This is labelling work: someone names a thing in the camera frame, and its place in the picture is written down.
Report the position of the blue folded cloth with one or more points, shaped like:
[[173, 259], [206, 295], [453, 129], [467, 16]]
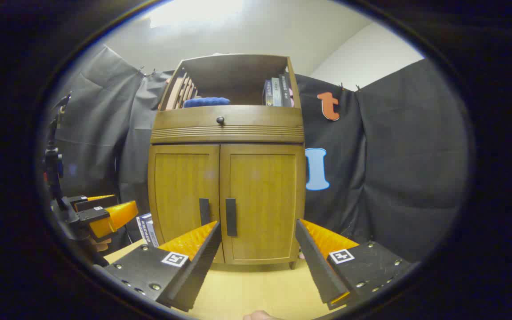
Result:
[[206, 102]]

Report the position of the wooden cabinet door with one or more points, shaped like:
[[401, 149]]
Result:
[[265, 191], [180, 186]]

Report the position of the pink object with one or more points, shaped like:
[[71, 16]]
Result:
[[291, 97]]

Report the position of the black backdrop cloth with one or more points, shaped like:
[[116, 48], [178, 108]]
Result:
[[398, 155]]

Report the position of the wooden double-door shoe cabinet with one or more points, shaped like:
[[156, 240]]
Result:
[[234, 71]]

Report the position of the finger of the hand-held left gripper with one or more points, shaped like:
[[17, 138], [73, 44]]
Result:
[[96, 203], [94, 215]]

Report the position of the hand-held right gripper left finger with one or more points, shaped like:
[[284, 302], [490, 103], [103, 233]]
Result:
[[198, 271]]

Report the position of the grey book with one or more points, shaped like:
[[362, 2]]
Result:
[[276, 92]]

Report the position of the black book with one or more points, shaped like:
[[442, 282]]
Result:
[[285, 91]]

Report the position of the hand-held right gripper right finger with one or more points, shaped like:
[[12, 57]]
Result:
[[318, 266]]

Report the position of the dark blue book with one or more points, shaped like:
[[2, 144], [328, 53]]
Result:
[[267, 93]]

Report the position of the row of leaning thin books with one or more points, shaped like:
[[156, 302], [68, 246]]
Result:
[[178, 93]]

